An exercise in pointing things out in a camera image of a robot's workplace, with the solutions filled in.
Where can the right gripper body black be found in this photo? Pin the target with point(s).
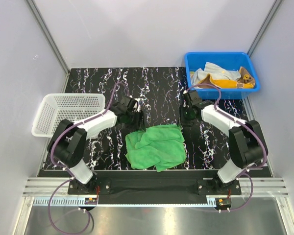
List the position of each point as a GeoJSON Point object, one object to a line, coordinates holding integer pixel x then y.
{"type": "Point", "coordinates": [185, 117]}

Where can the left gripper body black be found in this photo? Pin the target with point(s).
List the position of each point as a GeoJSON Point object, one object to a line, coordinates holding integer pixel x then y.
{"type": "Point", "coordinates": [134, 120]}

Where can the green microfiber towel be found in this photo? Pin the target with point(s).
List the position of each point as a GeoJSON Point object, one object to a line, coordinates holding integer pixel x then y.
{"type": "Point", "coordinates": [160, 146]}

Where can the brown yellow towel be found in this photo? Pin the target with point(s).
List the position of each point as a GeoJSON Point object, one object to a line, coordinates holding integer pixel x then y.
{"type": "Point", "coordinates": [245, 82]}

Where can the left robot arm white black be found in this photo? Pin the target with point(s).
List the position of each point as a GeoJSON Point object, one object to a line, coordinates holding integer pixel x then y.
{"type": "Point", "coordinates": [66, 147]}

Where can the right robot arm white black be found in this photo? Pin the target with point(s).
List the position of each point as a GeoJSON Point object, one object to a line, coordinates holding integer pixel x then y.
{"type": "Point", "coordinates": [247, 145]}

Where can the black marble pattern mat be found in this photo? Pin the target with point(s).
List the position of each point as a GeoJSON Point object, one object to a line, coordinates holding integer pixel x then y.
{"type": "Point", "coordinates": [159, 89]}

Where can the light grey towel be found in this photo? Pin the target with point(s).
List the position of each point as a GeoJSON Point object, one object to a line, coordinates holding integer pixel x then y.
{"type": "Point", "coordinates": [215, 72]}

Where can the blue plastic bin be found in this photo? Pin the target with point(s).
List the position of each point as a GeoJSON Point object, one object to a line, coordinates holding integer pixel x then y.
{"type": "Point", "coordinates": [230, 61]}

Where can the white perforated plastic basket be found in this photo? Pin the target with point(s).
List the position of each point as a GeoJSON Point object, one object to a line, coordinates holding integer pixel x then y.
{"type": "Point", "coordinates": [56, 107]}

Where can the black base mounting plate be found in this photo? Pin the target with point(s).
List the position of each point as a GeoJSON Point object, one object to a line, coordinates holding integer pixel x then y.
{"type": "Point", "coordinates": [151, 188]}

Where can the right small circuit board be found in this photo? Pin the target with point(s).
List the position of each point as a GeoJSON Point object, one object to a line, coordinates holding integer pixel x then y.
{"type": "Point", "coordinates": [224, 202]}

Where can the small circuit board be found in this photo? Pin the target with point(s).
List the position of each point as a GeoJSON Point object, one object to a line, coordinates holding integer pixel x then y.
{"type": "Point", "coordinates": [224, 202]}
{"type": "Point", "coordinates": [91, 201]}

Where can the left small circuit board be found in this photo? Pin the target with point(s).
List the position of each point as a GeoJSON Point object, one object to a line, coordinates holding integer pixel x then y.
{"type": "Point", "coordinates": [91, 201]}

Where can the aluminium rail front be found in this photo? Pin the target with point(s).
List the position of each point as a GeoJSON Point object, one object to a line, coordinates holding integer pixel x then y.
{"type": "Point", "coordinates": [262, 187]}

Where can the right aluminium frame post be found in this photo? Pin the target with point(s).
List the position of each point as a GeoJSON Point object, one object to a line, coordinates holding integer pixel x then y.
{"type": "Point", "coordinates": [264, 26]}

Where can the aluminium frame post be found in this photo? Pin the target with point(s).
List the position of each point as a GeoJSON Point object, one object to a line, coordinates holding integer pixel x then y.
{"type": "Point", "coordinates": [44, 28]}
{"type": "Point", "coordinates": [264, 26]}

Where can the left aluminium frame post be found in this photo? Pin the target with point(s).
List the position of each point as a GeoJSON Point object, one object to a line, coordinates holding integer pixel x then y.
{"type": "Point", "coordinates": [44, 28]}

